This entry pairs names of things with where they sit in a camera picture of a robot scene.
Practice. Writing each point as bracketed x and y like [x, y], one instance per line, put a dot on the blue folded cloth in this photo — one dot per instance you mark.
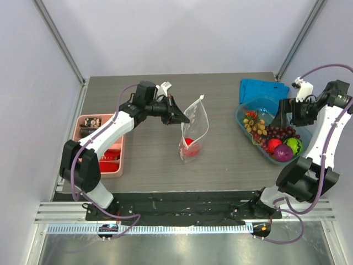
[251, 88]

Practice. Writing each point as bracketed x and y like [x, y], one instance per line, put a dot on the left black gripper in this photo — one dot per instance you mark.
[174, 115]

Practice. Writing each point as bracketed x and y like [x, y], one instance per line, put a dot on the yellow-brown longan bunch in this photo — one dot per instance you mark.
[255, 125]

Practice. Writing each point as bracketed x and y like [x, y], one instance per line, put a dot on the clear zip top bag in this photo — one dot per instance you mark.
[198, 126]

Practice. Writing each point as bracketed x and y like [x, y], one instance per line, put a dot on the left aluminium frame post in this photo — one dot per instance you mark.
[48, 20]

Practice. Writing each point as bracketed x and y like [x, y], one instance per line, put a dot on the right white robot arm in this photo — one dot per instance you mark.
[312, 174]

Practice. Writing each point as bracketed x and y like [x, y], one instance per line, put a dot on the blue transparent plastic container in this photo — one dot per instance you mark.
[267, 110]

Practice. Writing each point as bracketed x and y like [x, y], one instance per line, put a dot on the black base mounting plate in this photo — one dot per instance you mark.
[194, 208]

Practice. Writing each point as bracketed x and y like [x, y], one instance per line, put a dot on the pink compartment tray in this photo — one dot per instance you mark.
[118, 144]

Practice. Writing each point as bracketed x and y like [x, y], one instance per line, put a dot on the red textured ball fruit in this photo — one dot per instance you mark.
[272, 144]

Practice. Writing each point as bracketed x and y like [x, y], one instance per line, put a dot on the right aluminium frame post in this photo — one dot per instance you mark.
[302, 34]

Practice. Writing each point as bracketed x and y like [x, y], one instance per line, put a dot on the dark purple grape bunch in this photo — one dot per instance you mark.
[282, 133]

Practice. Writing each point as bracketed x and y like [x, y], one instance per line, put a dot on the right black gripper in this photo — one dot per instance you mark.
[292, 111]

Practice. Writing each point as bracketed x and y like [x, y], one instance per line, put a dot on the green watermelon ball toy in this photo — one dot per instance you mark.
[295, 144]

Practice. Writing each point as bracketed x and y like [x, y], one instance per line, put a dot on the red toy in tray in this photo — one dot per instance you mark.
[108, 167]

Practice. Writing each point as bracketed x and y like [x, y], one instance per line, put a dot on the white slotted cable duct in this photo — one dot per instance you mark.
[106, 229]

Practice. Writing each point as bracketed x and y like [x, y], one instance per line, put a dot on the small red grape sprig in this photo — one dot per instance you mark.
[260, 141]

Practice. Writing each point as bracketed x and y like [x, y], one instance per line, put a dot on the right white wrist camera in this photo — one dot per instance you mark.
[304, 88]

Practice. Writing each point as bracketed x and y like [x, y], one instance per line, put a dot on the red toy teeth piece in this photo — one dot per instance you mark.
[111, 155]

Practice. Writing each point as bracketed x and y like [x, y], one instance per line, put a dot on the aluminium frame post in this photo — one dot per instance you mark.
[48, 20]
[302, 34]

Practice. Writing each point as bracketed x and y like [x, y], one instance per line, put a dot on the red apple toy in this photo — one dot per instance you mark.
[188, 148]

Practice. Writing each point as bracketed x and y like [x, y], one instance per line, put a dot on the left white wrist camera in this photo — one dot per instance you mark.
[162, 90]

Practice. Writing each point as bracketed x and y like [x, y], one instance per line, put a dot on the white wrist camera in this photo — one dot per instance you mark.
[162, 90]
[304, 88]

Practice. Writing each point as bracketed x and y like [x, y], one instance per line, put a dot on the purple onion toy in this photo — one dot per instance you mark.
[283, 153]

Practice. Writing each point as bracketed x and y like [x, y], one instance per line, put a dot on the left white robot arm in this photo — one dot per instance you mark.
[80, 159]

